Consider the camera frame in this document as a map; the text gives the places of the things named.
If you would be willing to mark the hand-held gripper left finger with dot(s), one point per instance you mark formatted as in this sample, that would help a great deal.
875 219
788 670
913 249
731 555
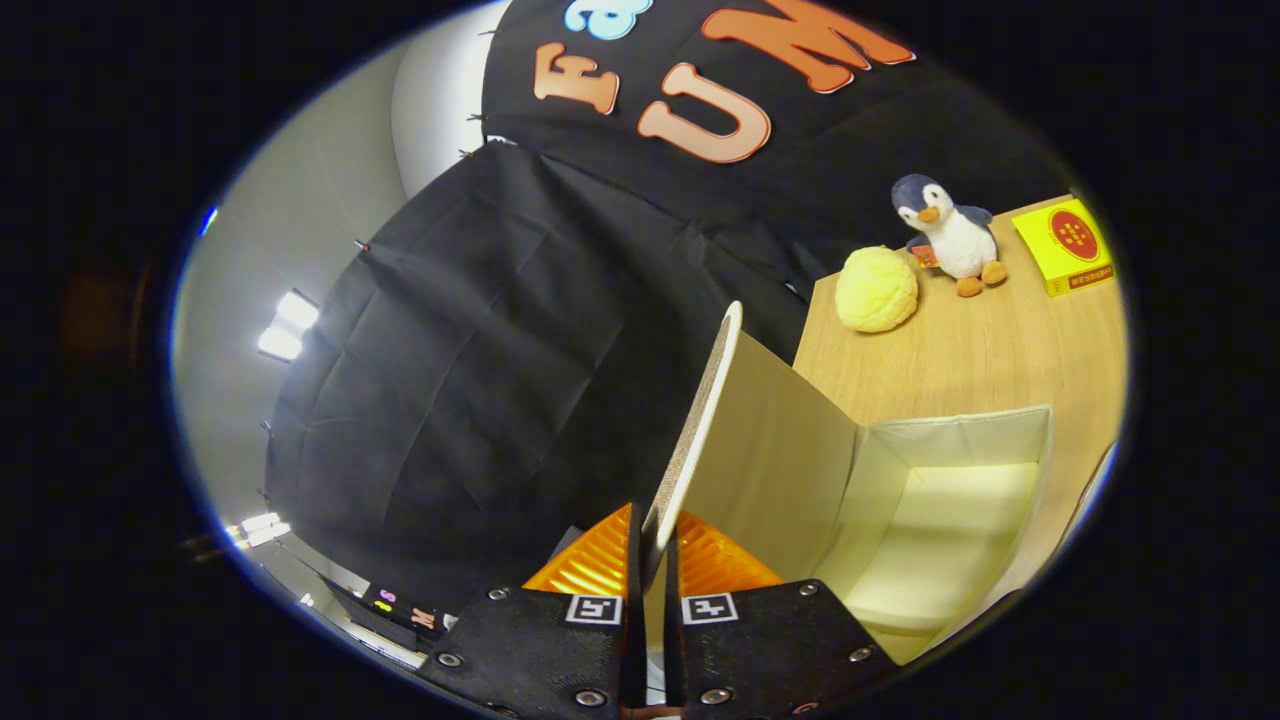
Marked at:
540 650

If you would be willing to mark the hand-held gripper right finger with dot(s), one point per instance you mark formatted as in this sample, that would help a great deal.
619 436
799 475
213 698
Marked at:
760 650

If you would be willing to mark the beige fabric storage box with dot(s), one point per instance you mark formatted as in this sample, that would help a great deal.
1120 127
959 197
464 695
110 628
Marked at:
780 450

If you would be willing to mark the ceiling light panel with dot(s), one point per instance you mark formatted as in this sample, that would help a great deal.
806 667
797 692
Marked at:
260 528
290 325

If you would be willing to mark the yellow plush bun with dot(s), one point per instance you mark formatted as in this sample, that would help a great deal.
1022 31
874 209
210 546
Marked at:
877 290

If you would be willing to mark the penguin plush toy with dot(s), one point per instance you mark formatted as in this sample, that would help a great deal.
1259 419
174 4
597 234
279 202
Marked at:
955 240

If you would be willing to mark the yellow book with red circle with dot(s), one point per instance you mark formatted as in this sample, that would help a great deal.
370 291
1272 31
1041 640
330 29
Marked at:
1065 245

